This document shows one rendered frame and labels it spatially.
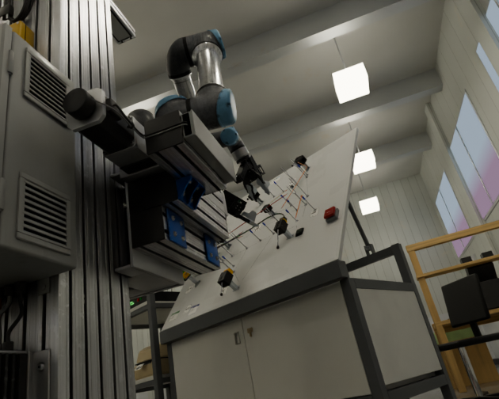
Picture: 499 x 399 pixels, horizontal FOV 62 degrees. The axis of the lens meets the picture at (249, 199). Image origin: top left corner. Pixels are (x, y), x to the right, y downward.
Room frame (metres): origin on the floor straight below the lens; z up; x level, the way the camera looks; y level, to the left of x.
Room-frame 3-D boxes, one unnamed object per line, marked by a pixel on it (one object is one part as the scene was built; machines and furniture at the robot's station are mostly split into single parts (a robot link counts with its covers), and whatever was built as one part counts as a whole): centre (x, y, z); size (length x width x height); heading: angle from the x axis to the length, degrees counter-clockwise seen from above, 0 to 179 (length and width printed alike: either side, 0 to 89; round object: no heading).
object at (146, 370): (2.57, 0.68, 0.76); 0.30 x 0.21 x 0.20; 143
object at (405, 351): (2.17, -0.05, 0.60); 1.17 x 0.58 x 0.40; 50
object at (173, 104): (1.11, 0.18, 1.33); 0.13 x 0.12 x 0.14; 86
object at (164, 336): (1.92, 0.16, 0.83); 1.18 x 0.05 x 0.06; 50
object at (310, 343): (1.76, -0.06, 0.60); 0.55 x 0.03 x 0.39; 50
